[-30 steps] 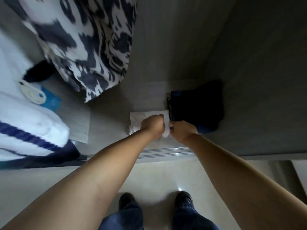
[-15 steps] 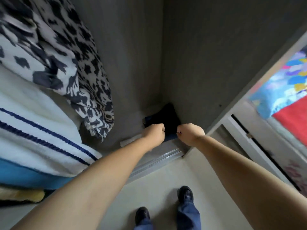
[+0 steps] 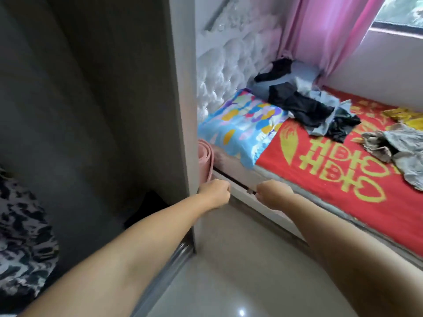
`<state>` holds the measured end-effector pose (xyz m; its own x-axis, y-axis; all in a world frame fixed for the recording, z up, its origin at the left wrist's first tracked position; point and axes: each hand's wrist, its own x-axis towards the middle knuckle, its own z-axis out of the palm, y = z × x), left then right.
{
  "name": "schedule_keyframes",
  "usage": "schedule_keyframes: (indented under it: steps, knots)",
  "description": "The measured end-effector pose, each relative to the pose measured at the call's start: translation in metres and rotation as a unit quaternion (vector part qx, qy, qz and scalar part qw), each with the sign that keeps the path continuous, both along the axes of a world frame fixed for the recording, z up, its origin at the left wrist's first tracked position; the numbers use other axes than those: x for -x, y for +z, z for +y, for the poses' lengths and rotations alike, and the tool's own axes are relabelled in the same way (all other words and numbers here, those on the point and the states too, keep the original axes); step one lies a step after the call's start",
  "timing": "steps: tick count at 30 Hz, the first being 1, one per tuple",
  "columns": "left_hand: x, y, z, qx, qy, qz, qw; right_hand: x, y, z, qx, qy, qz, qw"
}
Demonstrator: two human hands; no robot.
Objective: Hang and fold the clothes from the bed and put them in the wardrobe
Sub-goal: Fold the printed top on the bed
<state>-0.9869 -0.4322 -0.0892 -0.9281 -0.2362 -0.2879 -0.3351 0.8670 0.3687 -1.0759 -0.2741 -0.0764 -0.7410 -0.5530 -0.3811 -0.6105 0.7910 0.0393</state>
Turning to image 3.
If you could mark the person's left hand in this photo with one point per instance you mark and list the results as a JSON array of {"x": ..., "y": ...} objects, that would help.
[{"x": 215, "y": 193}]

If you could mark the dark framed window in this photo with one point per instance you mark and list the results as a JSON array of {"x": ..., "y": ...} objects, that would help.
[{"x": 400, "y": 13}]

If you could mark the white tufted headboard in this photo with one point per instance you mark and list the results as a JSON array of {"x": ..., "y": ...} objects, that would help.
[{"x": 231, "y": 56}]

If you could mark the wide pink curtain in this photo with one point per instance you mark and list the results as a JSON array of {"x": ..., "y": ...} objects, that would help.
[{"x": 330, "y": 33}]

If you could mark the pink fabric item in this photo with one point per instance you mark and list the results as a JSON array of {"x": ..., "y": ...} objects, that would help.
[{"x": 205, "y": 158}]

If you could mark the person's left forearm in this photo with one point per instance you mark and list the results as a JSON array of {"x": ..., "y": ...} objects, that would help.
[{"x": 112, "y": 267}]

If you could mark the person's right forearm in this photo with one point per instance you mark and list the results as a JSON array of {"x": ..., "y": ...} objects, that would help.
[{"x": 357, "y": 254}]

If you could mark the blue patterned pillow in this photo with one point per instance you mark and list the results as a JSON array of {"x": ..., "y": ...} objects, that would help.
[{"x": 244, "y": 125}]

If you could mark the red and yellow blanket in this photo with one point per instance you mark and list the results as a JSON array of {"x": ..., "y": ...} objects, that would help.
[{"x": 330, "y": 168}]

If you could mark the grey wardrobe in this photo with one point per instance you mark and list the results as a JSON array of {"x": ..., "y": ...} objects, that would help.
[{"x": 99, "y": 95}]

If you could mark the black trousers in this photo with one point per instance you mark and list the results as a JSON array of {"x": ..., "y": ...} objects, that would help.
[{"x": 147, "y": 204}]

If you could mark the black white patterned garment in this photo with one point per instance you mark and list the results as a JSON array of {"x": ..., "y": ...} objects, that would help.
[{"x": 23, "y": 241}]

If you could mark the pale blue pillow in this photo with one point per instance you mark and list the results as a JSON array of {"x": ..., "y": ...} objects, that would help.
[{"x": 301, "y": 72}]

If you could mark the pile of mixed clothes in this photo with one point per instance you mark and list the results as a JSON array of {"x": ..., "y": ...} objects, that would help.
[{"x": 317, "y": 109}]

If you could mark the person's right hand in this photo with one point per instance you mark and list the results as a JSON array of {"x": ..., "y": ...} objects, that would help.
[{"x": 274, "y": 193}]

